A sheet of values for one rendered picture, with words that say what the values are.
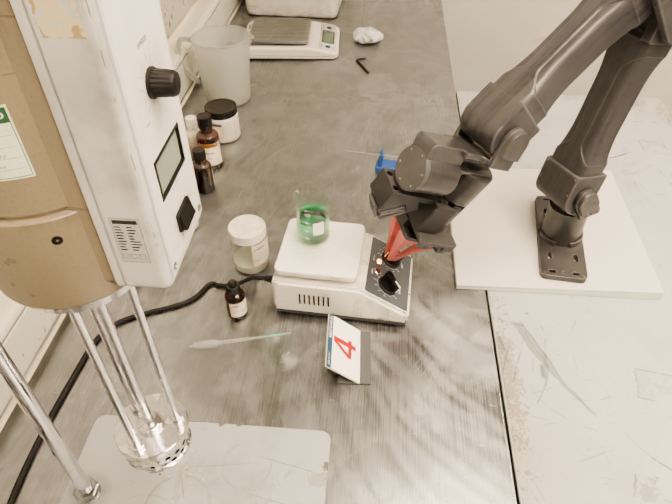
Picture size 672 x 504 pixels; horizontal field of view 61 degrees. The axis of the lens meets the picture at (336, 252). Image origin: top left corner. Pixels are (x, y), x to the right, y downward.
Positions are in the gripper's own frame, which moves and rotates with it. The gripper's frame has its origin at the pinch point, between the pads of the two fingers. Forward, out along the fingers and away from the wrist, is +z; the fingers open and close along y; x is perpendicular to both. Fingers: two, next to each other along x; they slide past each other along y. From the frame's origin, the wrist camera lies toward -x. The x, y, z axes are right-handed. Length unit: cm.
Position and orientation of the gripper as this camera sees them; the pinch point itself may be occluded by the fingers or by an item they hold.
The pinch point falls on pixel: (392, 254)
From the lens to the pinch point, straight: 87.1
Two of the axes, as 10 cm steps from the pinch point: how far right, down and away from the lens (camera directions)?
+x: 8.4, 1.0, 5.4
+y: 2.5, 8.0, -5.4
